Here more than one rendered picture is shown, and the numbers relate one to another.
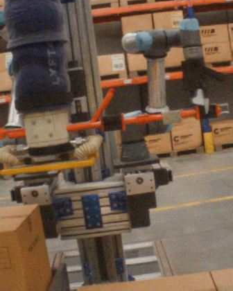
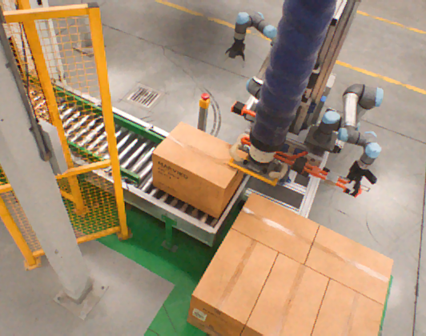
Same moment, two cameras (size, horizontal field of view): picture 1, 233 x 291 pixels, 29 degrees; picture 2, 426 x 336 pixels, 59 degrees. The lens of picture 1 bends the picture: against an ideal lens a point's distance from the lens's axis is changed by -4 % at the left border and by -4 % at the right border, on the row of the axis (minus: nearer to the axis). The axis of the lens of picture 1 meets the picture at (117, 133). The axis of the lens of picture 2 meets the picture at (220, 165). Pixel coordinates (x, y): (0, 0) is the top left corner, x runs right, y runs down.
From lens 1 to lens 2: 1.63 m
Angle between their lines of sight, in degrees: 46
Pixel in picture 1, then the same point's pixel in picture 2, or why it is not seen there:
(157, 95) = not seen: hidden behind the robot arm
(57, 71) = (279, 134)
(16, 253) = (221, 195)
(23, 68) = (259, 126)
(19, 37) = (263, 112)
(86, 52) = (329, 58)
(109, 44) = not seen: outside the picture
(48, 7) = (288, 106)
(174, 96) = not seen: outside the picture
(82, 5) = (344, 23)
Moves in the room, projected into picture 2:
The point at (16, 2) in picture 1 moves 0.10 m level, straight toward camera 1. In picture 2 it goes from (270, 94) to (267, 106)
